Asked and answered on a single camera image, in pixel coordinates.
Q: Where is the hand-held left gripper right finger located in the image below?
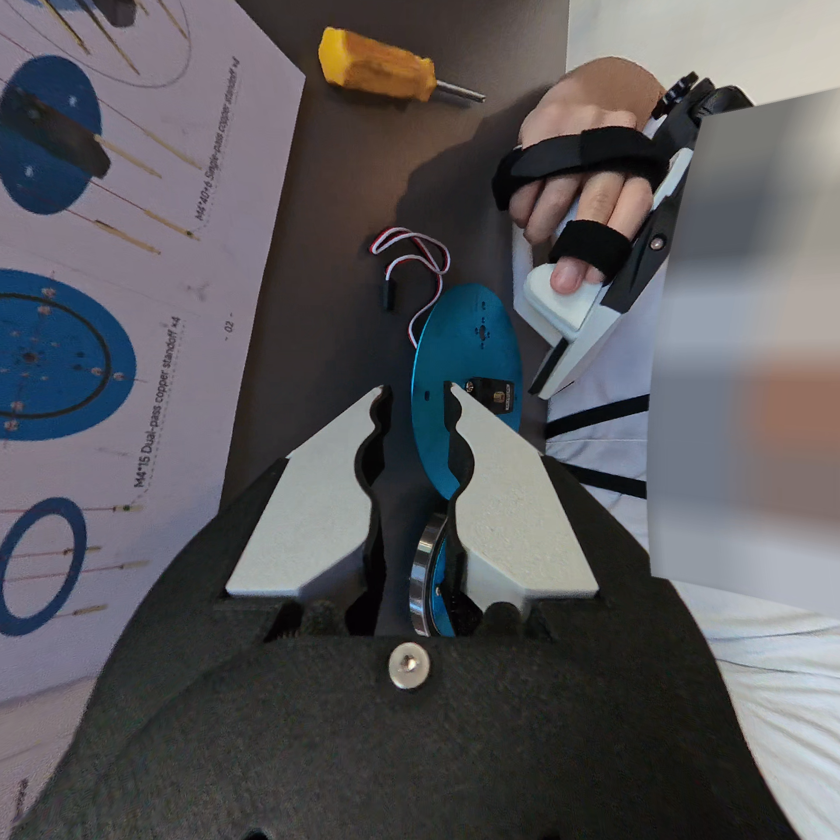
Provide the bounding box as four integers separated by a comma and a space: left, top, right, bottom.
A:
449, 382, 601, 618

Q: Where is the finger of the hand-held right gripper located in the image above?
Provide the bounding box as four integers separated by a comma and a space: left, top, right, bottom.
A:
528, 308, 626, 401

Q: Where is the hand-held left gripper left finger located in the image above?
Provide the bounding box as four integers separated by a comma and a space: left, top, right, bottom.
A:
225, 385, 393, 636

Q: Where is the black servo motor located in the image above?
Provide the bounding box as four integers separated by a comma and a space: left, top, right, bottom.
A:
466, 376, 520, 416

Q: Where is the blue round bearing base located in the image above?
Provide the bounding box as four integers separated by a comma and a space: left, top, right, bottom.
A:
408, 508, 464, 639

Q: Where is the teal round plate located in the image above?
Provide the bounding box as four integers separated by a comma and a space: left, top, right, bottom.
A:
410, 283, 524, 501

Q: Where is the yellow-handled screwdriver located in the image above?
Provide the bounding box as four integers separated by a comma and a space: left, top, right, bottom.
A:
318, 26, 487, 105

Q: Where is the person's right hand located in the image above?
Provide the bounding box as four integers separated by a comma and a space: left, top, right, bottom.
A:
508, 56, 667, 296

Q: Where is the white instruction manual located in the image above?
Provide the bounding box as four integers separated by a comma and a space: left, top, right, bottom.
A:
0, 0, 307, 815

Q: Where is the black lanyard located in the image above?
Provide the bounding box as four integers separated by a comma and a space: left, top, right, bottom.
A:
545, 394, 652, 501

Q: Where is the red and white servo cable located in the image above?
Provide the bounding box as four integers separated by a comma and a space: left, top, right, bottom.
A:
371, 226, 454, 352

